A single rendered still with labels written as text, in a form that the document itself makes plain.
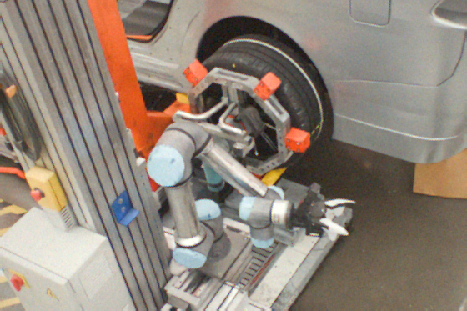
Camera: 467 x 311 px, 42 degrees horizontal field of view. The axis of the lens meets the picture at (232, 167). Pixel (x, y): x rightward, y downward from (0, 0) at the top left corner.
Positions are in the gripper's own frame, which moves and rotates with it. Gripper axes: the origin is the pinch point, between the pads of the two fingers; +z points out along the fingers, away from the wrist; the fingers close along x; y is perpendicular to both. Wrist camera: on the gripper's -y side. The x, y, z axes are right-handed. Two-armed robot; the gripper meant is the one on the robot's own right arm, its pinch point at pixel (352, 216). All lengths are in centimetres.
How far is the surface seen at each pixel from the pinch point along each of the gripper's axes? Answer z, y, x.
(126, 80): -115, 0, -78
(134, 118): -115, 22, -80
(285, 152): -42, 34, -82
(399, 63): 6, -12, -84
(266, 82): -48, -2, -80
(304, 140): -32, 26, -81
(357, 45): -11, -17, -89
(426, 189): 23, 102, -159
